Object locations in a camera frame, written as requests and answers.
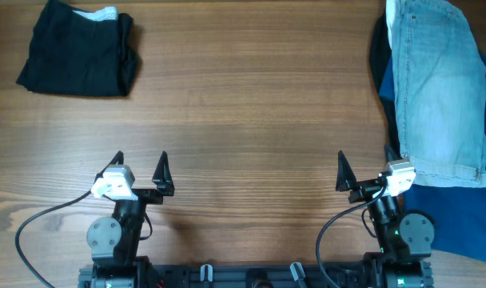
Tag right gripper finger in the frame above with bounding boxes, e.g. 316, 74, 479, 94
336, 150, 357, 191
384, 145, 399, 162

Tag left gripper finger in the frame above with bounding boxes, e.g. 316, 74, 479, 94
95, 150, 124, 180
152, 151, 175, 196

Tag light blue denim shorts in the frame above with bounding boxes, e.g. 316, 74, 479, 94
391, 0, 486, 188

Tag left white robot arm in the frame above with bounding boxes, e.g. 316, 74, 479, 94
78, 151, 174, 288

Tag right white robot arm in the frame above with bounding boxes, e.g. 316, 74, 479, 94
328, 146, 435, 288

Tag dark blue t-shirt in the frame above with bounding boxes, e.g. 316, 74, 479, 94
378, 51, 486, 267

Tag black garment under shirt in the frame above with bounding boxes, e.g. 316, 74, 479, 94
368, 12, 400, 154

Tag folded black garment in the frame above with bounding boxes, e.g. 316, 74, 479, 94
16, 1, 139, 97

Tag white garment at edge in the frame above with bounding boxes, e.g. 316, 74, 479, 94
385, 0, 396, 47

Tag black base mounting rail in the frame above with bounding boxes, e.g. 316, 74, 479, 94
78, 262, 434, 288

